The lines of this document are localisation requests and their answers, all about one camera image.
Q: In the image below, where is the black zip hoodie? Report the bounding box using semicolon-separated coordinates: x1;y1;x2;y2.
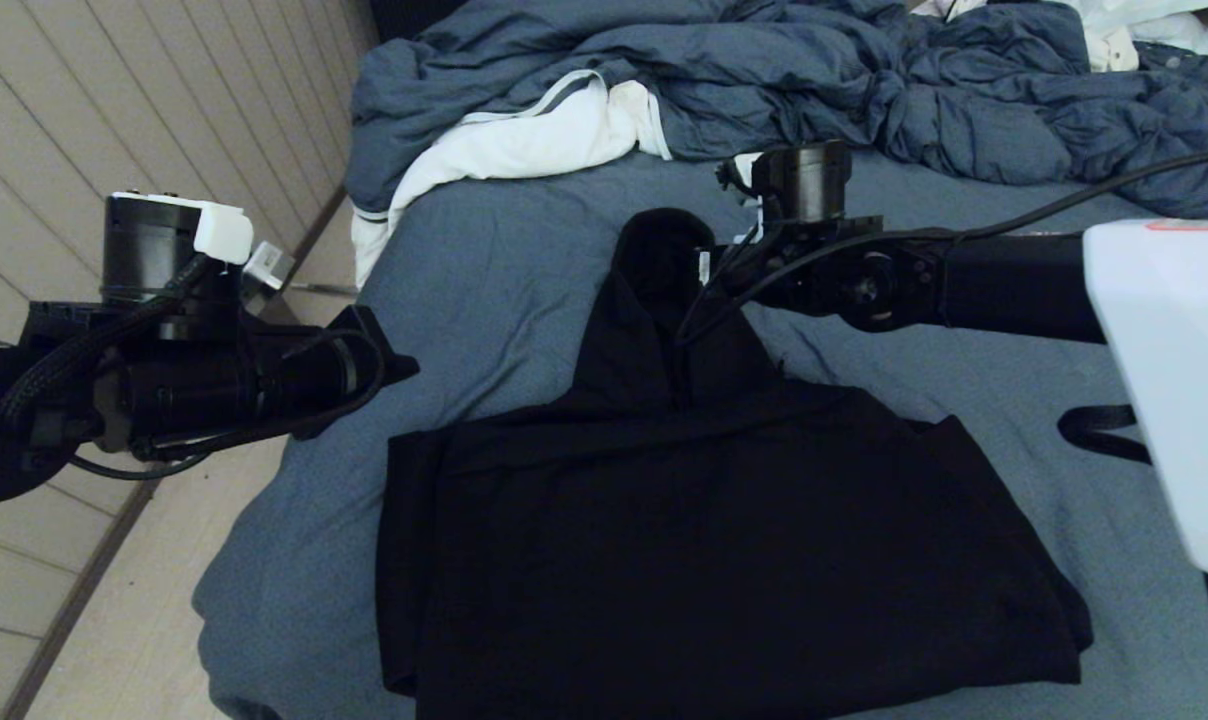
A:
376;208;1095;720

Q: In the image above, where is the blue bed sheet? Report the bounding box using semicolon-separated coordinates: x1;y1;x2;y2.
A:
192;145;1208;720

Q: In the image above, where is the rumpled blue duvet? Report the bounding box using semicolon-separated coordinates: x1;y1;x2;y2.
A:
347;0;1208;221

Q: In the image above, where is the white garment with grey stripe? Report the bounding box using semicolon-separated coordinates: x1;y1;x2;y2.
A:
352;70;673;289

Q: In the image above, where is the black headboard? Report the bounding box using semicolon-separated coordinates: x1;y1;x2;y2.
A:
369;0;477;46

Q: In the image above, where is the cream rumpled garment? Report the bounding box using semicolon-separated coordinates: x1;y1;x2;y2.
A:
912;0;1140;71

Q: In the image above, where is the white pillow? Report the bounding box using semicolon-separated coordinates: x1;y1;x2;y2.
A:
1064;0;1208;56

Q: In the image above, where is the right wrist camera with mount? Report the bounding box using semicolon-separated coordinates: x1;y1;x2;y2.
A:
714;150;767;216

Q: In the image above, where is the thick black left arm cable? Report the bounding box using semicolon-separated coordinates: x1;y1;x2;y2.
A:
0;255;215;431

